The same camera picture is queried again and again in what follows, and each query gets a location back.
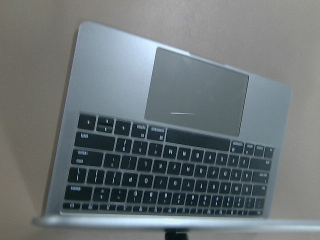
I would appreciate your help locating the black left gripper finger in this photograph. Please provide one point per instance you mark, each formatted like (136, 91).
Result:
(176, 234)

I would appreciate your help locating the silver laptop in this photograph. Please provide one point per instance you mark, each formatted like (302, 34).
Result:
(153, 137)

